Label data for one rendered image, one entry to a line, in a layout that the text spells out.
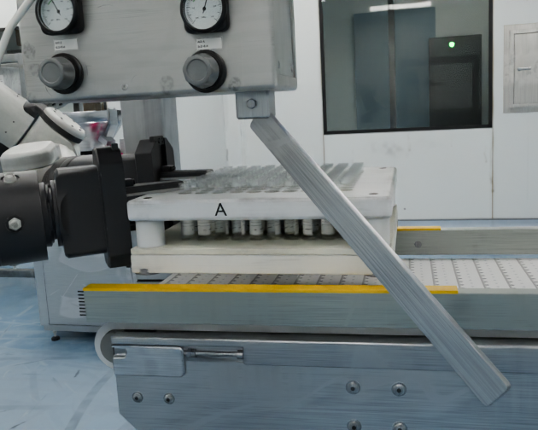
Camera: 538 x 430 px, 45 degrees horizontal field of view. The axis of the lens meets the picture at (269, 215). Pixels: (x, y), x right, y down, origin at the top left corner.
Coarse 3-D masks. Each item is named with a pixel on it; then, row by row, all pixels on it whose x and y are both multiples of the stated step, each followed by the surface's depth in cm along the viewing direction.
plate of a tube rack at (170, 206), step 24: (384, 168) 77; (168, 192) 65; (192, 192) 64; (264, 192) 61; (288, 192) 60; (360, 192) 58; (384, 192) 57; (144, 216) 60; (168, 216) 60; (192, 216) 59; (216, 216) 59; (240, 216) 58; (264, 216) 58; (288, 216) 57; (312, 216) 57; (384, 216) 55
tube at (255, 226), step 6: (252, 186) 61; (258, 186) 61; (252, 192) 61; (258, 192) 61; (252, 222) 62; (258, 222) 62; (252, 228) 62; (258, 228) 62; (252, 234) 62; (258, 234) 62
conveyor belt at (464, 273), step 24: (408, 264) 78; (432, 264) 77; (456, 264) 77; (480, 264) 76; (504, 264) 75; (528, 264) 75; (96, 336) 63; (480, 336) 55; (504, 336) 55; (528, 336) 55
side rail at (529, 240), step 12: (444, 228) 80; (456, 228) 80; (468, 228) 80; (480, 228) 79; (492, 228) 79; (504, 228) 78; (516, 228) 78; (528, 228) 78; (396, 240) 81; (408, 240) 81; (420, 240) 80; (432, 240) 80; (444, 240) 80; (456, 240) 79; (468, 240) 79; (480, 240) 79; (492, 240) 78; (504, 240) 78; (516, 240) 78; (528, 240) 78; (396, 252) 81; (408, 252) 81; (420, 252) 81; (432, 252) 80; (444, 252) 80; (456, 252) 80; (468, 252) 79; (480, 252) 79; (492, 252) 79; (504, 252) 78; (516, 252) 78; (528, 252) 78
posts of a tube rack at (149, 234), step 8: (136, 224) 61; (144, 224) 61; (152, 224) 61; (160, 224) 61; (376, 224) 56; (384, 224) 56; (144, 232) 61; (152, 232) 61; (160, 232) 61; (384, 232) 56; (144, 240) 61; (152, 240) 61; (160, 240) 61; (384, 240) 56
